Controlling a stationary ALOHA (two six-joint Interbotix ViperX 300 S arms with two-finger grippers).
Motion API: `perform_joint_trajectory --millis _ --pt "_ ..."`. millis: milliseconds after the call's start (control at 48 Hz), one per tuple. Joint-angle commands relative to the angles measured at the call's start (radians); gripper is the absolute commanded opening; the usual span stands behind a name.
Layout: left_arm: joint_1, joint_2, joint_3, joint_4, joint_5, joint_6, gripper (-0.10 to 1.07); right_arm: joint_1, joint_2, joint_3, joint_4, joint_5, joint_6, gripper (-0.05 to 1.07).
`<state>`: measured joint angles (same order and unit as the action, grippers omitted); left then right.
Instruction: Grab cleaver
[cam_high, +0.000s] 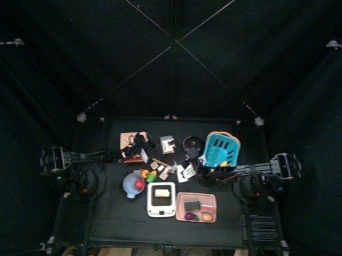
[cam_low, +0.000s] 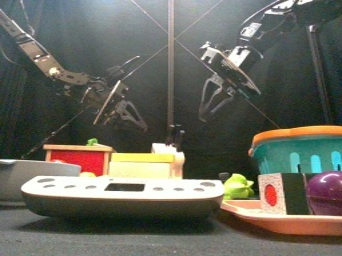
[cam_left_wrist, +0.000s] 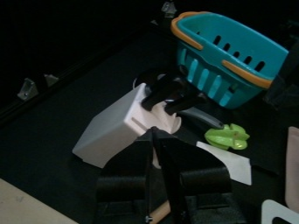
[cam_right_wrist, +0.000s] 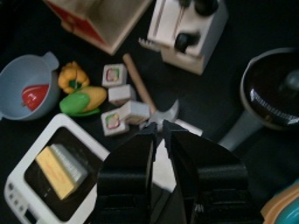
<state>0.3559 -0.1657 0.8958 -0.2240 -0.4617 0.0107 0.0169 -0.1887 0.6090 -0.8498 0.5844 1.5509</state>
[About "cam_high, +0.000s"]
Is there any wooden cutting board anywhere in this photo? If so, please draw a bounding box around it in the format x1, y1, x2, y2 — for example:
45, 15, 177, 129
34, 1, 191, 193
118, 131, 149, 164

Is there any white toy spatula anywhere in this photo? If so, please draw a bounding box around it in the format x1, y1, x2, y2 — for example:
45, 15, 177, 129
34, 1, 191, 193
174, 162, 197, 184

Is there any white small box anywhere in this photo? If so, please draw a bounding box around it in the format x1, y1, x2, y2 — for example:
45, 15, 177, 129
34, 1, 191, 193
158, 134, 177, 155

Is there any teal plastic basket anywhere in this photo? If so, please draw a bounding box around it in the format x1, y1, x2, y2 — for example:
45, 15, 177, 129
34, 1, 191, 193
201, 130, 241, 168

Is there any black toy frying pan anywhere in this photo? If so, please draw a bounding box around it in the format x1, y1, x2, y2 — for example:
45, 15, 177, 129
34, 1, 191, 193
181, 135, 205, 160

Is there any pink plastic tray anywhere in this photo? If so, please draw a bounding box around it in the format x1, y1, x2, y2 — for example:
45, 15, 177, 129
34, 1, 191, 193
174, 191, 219, 224

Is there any dark green toy sponge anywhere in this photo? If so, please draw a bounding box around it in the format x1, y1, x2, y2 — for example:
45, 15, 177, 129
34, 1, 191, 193
183, 200, 201, 212

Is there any beige toy bread slice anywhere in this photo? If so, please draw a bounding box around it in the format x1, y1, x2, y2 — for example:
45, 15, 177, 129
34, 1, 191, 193
153, 188, 172, 198

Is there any blue-grey toy colander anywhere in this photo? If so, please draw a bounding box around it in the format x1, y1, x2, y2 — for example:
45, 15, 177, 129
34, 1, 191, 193
121, 169, 146, 200

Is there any white text label sticker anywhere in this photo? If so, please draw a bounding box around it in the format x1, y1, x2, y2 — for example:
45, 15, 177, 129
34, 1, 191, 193
247, 213, 279, 242

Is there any thin diagonal frame cord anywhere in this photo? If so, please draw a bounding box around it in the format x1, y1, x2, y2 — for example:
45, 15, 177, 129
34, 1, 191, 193
122, 0, 261, 118
81, 0, 237, 116

